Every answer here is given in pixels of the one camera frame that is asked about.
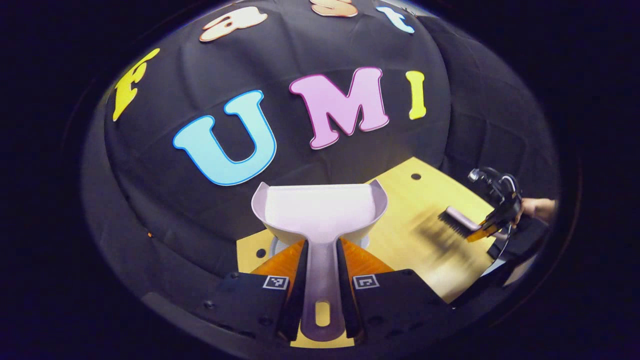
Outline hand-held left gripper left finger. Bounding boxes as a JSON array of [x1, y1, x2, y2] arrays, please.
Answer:
[[196, 239, 310, 343]]

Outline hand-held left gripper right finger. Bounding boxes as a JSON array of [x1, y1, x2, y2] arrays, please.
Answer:
[[336, 237, 454, 342]]

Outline small pink broom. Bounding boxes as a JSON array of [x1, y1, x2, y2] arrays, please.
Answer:
[[437, 205, 484, 239]]

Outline pale pink dustpan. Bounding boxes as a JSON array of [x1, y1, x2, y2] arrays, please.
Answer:
[[250, 179, 389, 343]]

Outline wooden desktop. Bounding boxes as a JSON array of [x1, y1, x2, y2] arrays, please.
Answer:
[[236, 156, 502, 349]]

